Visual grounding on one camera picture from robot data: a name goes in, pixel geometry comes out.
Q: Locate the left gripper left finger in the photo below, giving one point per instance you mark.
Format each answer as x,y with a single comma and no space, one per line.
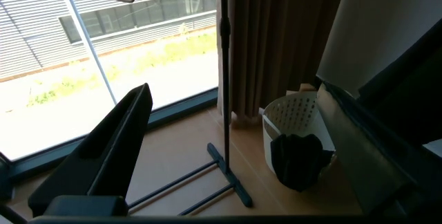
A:
115,170

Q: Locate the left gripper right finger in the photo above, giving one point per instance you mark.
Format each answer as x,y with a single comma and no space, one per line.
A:
373,168

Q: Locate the black knit garment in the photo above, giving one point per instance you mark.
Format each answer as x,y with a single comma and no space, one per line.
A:
297,161

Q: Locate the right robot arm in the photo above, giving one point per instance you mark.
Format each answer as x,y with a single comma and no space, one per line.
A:
414,89

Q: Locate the white laundry basket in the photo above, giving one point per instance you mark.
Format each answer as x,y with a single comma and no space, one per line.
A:
293,113

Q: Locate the black clothes rack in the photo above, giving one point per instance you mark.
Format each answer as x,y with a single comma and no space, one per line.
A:
226,79

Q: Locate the window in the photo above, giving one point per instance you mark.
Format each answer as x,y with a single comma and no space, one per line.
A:
172,72

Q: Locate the brown curtain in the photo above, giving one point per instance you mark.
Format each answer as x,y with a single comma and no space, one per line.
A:
276,27

